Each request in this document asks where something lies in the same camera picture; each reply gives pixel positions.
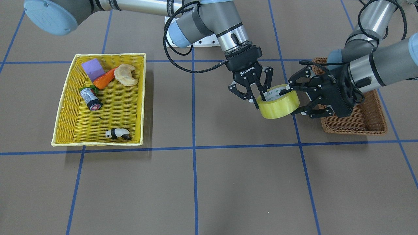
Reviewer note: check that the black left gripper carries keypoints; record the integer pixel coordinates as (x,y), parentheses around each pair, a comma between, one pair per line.
(310,85)

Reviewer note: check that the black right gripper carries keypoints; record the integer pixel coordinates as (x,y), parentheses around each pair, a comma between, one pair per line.
(247,70)

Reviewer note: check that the yellow tape roll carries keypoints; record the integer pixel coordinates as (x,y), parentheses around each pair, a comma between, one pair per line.
(276,105)

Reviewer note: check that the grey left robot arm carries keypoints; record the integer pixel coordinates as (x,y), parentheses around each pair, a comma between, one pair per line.
(363,65)

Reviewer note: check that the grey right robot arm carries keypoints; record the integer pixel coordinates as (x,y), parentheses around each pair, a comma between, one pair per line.
(189,21)

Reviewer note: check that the brown wicker basket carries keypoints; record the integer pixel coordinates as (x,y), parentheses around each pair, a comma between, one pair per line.
(367,118)

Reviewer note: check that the yellow woven basket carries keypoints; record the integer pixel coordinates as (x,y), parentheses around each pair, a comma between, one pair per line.
(123,106)

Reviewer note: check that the toy croissant bread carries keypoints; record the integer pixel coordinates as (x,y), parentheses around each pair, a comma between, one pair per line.
(123,74)

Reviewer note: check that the panda figurine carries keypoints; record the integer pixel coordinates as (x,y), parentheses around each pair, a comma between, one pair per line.
(116,133)

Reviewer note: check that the orange toy carrot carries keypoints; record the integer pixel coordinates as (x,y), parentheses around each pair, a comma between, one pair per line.
(102,81)

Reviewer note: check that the purple foam block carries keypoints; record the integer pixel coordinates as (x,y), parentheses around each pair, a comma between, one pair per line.
(93,69)

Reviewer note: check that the small toy can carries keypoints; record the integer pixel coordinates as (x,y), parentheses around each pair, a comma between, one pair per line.
(92,101)

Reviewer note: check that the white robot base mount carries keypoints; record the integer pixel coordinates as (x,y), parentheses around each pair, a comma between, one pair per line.
(205,42)

